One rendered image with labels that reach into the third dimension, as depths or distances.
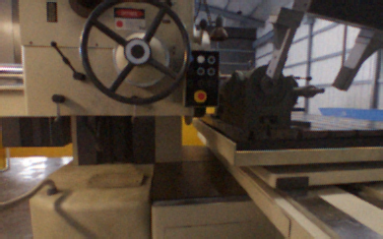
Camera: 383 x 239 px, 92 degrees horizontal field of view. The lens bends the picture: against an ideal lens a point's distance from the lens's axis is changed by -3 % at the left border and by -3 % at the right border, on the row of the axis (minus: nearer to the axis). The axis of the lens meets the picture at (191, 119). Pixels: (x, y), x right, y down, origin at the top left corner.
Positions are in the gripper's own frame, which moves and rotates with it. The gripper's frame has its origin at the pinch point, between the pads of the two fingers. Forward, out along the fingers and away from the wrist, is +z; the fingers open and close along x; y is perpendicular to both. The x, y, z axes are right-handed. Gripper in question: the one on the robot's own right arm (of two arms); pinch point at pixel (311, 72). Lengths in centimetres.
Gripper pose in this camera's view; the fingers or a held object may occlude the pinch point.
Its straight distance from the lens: 39.9
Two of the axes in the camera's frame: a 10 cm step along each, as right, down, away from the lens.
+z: -1.7, 8.6, 4.7
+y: 0.4, 4.9, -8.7
